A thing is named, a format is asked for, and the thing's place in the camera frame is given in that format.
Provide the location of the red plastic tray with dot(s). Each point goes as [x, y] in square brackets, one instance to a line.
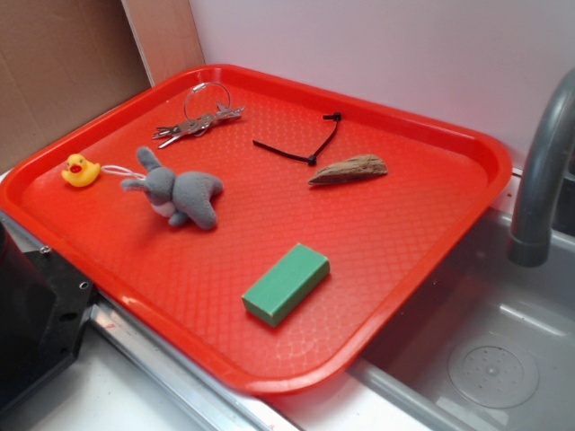
[382, 236]

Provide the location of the green rectangular block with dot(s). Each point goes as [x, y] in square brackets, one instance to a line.
[286, 284]

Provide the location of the black zip tie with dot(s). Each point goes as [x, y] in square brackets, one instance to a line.
[310, 160]

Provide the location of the brown wood piece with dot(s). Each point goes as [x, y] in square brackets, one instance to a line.
[360, 167]

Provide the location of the gray plush bunny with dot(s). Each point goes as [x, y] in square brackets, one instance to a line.
[179, 198]

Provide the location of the yellow rubber duck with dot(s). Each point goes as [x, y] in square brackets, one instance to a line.
[80, 172]

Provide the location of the gray plastic sink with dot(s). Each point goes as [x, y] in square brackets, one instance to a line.
[483, 344]

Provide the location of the gray faucet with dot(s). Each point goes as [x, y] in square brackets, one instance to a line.
[545, 199]

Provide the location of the brown cardboard panel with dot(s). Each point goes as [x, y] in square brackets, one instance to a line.
[64, 63]

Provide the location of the metal key ring tools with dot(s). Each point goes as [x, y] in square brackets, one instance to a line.
[199, 125]

